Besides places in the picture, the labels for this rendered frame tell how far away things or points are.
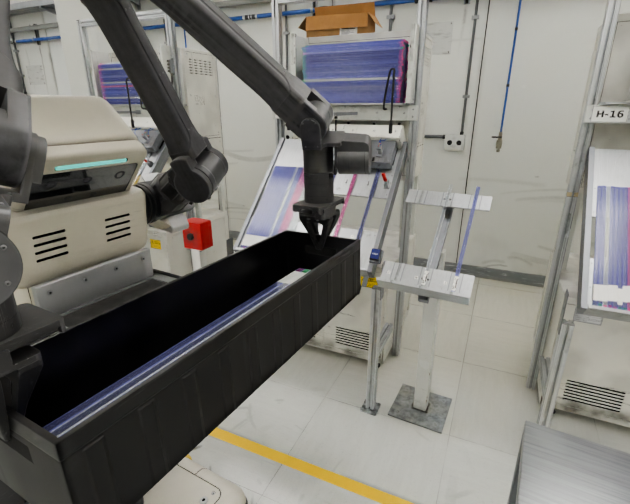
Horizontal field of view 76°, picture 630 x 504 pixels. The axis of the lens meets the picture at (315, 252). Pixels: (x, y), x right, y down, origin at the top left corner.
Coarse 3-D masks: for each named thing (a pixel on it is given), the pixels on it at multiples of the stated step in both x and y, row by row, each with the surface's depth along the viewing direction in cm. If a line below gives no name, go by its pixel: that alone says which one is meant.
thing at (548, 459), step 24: (528, 432) 75; (552, 432) 75; (528, 456) 70; (552, 456) 70; (576, 456) 70; (600, 456) 70; (624, 456) 70; (528, 480) 65; (552, 480) 65; (576, 480) 65; (600, 480) 65; (624, 480) 65
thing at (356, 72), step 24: (312, 48) 195; (336, 48) 191; (360, 48) 186; (384, 48) 182; (408, 48) 188; (312, 72) 199; (336, 72) 194; (360, 72) 189; (384, 72) 185; (336, 96) 198; (360, 96) 193
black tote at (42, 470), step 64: (256, 256) 76; (320, 256) 82; (128, 320) 54; (192, 320) 64; (256, 320) 50; (320, 320) 66; (64, 384) 47; (192, 384) 42; (256, 384) 52; (0, 448) 37; (64, 448) 31; (128, 448) 36; (192, 448) 43
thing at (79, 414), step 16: (304, 272) 79; (272, 288) 72; (256, 304) 66; (224, 320) 62; (192, 336) 57; (208, 336) 57; (176, 352) 53; (144, 368) 50; (160, 368) 50; (112, 384) 47; (128, 384) 47; (96, 400) 45; (112, 400) 45; (64, 416) 42; (80, 416) 42; (64, 432) 40
